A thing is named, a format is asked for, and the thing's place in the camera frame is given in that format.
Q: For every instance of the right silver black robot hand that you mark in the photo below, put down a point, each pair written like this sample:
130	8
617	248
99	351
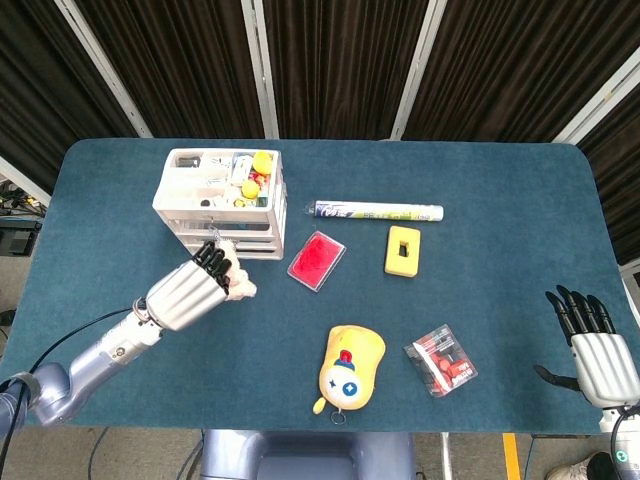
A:
605	365

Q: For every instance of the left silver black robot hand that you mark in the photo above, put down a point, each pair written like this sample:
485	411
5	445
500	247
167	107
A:
185	295

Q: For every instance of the small pink white object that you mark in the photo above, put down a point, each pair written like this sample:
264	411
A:
242	288

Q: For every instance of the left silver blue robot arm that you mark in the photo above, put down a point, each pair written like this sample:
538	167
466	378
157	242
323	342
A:
100	355

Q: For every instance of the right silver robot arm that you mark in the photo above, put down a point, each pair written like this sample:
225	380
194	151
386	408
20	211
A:
625	450

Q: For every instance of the clear plastic drawer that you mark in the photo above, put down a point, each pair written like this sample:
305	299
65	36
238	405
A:
255	238
250	225

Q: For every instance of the white sneaker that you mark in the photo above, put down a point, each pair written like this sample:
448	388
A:
567	472

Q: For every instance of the small yellow round toy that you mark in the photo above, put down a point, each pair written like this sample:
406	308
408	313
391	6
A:
250	188

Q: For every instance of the black small rectangular item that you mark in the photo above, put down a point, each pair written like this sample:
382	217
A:
187	162

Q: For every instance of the red ink pad clear case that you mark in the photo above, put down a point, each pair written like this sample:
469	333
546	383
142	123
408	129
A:
316	260

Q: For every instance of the blue felt table cover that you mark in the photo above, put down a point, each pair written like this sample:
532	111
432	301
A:
500	275

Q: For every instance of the white small carton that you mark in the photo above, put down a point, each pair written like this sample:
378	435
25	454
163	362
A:
242	167

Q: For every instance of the clear box red black caps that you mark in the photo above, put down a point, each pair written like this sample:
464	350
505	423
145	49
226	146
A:
442	362

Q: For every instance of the black equipment box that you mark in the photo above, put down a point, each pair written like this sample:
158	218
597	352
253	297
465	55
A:
17	240

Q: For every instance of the yellow plush toy white face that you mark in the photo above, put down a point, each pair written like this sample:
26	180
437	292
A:
360	350

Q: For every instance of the blue grey robot torso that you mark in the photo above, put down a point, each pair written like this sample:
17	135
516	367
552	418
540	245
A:
305	455

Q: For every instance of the plastic wrap roll printed label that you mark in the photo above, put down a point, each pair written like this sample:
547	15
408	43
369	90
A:
380	212

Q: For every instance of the yellow sponge with rectangular hole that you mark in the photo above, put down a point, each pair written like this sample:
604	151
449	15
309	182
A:
400	265

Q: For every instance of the dark brown pleated curtain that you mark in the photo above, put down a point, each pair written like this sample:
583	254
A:
340	60

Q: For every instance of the white plastic drawer organizer frame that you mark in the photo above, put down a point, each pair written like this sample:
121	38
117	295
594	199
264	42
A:
167	200

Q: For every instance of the white metal frame post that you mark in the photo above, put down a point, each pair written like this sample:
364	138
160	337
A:
20	177
417	65
260	65
600	95
105	65

